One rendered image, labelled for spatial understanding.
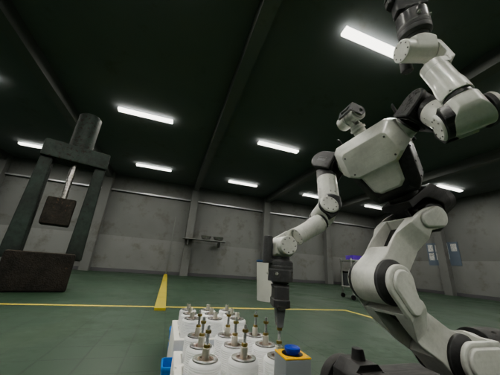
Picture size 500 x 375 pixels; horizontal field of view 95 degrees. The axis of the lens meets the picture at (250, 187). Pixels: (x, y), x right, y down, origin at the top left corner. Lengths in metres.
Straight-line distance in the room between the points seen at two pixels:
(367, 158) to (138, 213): 9.87
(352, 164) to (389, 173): 0.14
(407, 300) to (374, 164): 0.48
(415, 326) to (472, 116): 0.62
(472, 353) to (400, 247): 0.36
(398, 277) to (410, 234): 0.20
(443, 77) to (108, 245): 10.29
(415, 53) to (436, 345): 0.91
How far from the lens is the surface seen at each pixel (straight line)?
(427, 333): 1.05
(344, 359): 1.16
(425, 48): 0.94
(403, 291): 0.90
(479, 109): 0.81
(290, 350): 0.72
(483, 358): 1.17
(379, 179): 1.05
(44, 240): 11.04
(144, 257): 10.22
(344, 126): 1.12
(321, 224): 0.95
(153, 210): 10.41
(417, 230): 1.04
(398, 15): 1.03
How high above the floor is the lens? 0.52
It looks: 19 degrees up
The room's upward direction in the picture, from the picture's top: 4 degrees clockwise
